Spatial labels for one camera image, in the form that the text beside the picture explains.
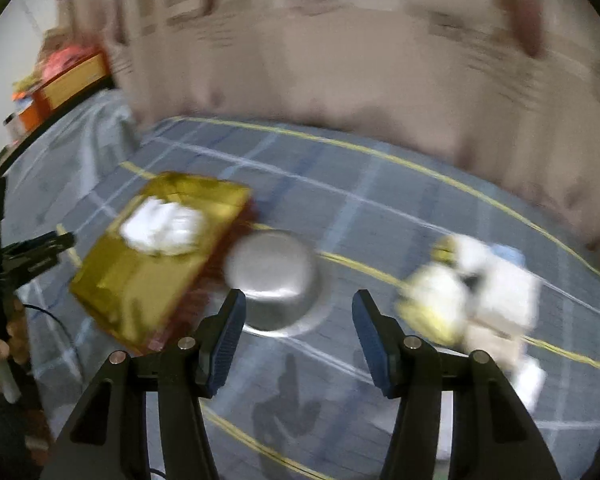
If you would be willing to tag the gold tissue box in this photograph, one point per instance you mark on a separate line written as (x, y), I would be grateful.
(165, 255)

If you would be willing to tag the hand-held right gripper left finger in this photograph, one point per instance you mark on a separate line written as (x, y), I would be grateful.
(226, 340)

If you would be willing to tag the grey plaid bed sheet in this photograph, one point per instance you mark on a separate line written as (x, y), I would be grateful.
(380, 200)

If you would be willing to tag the orange yellow box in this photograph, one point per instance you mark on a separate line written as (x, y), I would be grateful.
(65, 77)

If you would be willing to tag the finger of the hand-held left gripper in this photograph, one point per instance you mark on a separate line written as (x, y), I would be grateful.
(37, 255)

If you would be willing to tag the metal bowl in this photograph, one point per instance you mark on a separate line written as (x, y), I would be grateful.
(275, 280)

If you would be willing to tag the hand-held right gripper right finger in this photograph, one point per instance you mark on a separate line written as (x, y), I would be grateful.
(372, 340)

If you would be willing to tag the person's left forearm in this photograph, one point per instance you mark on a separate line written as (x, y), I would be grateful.
(2, 435)

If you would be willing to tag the beige leaf-print curtain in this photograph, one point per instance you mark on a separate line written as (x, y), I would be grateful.
(340, 45)

